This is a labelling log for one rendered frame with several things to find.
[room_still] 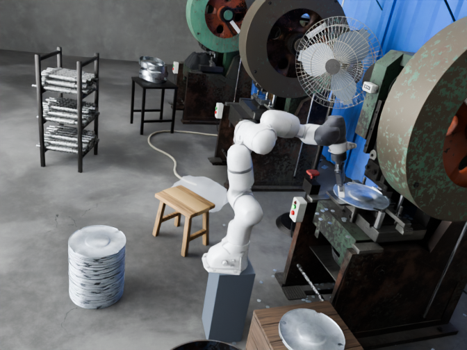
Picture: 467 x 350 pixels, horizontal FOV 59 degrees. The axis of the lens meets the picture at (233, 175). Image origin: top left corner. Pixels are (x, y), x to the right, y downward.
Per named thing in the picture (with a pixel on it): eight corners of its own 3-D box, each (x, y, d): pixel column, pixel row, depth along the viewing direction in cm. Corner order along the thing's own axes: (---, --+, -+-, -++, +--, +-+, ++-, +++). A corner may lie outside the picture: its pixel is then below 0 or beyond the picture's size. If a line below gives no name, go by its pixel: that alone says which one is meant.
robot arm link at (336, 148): (326, 144, 200) (327, 155, 202) (353, 143, 194) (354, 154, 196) (332, 137, 210) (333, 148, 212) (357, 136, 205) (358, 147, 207)
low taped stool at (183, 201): (151, 234, 292) (154, 193, 278) (176, 223, 309) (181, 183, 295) (185, 258, 273) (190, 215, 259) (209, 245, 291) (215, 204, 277)
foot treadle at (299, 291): (286, 306, 230) (288, 299, 228) (279, 294, 239) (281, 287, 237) (374, 295, 250) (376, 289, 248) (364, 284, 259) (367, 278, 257)
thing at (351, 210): (333, 226, 210) (340, 203, 204) (320, 211, 222) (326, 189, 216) (373, 223, 219) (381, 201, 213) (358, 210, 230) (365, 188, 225)
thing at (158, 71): (140, 135, 455) (144, 62, 421) (128, 121, 489) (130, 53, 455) (174, 133, 475) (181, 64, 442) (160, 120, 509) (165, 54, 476)
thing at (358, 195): (367, 182, 234) (367, 181, 233) (400, 209, 209) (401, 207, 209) (323, 183, 224) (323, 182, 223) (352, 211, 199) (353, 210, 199)
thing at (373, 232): (374, 243, 203) (379, 232, 200) (329, 197, 240) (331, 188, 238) (423, 239, 213) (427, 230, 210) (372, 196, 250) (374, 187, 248)
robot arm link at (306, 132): (294, 112, 176) (342, 127, 194) (267, 110, 192) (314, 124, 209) (288, 138, 177) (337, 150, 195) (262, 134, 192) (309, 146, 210)
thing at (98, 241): (92, 265, 202) (92, 264, 202) (56, 240, 216) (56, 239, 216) (137, 242, 225) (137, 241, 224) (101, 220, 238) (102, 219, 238)
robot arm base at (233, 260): (206, 276, 191) (210, 251, 185) (199, 251, 207) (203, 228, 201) (251, 274, 197) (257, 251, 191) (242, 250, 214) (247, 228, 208)
